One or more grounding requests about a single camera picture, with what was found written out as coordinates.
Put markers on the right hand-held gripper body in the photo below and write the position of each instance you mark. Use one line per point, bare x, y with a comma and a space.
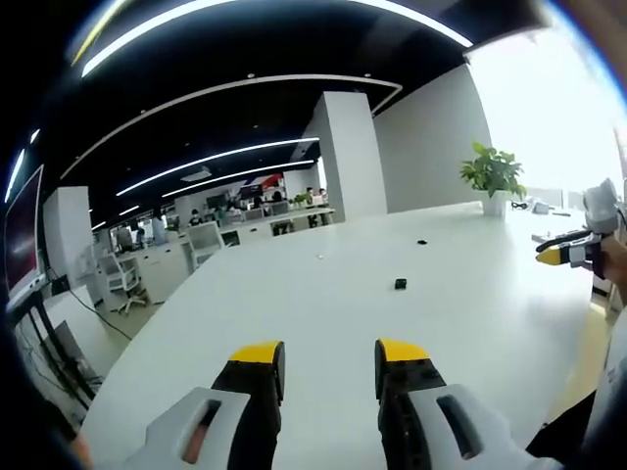
601, 208

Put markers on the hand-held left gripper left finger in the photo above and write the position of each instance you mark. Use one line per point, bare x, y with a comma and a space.
230, 406

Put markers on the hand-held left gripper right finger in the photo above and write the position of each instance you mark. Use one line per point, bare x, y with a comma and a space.
421, 391

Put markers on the person's right hand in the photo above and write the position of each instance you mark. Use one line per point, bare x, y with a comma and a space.
618, 254

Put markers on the small white box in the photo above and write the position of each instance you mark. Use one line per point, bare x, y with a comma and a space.
540, 207

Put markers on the black glasses-like object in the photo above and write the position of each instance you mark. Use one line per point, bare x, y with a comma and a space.
519, 204

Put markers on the green potted plant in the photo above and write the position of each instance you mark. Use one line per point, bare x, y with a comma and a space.
494, 178

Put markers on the person's white shirt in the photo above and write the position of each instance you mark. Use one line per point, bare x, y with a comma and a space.
610, 391

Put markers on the person's dark trousers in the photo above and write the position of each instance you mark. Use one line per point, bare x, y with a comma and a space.
563, 431

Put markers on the white low cabinet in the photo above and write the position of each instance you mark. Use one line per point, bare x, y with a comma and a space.
157, 264

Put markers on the white office chair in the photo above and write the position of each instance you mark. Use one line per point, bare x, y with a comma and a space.
120, 279
205, 242

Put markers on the black screen stand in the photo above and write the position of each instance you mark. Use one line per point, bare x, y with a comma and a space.
46, 343

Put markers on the long white office desk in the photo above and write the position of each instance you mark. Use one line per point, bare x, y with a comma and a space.
279, 218

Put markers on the small black box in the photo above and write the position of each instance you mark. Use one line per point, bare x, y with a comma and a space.
60, 284

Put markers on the large display screen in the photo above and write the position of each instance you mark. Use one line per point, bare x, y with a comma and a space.
22, 240

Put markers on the curved ceiling light strip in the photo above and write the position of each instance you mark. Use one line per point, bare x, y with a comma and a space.
230, 93

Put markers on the long ceiling light strip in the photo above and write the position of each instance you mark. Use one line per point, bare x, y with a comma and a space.
245, 19

